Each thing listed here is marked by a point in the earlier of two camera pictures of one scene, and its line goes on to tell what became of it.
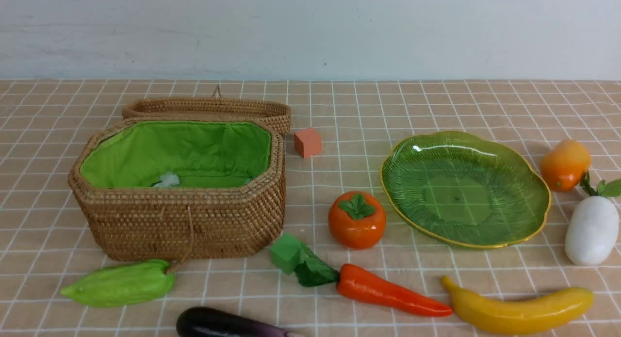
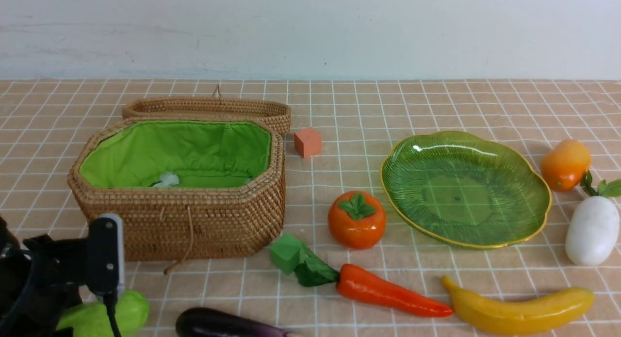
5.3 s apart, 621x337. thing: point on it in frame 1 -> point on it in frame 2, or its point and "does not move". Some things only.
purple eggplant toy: (204, 321) does not move
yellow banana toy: (525, 314) does not move
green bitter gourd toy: (122, 284) -> (91, 319)
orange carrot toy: (361, 283) does not move
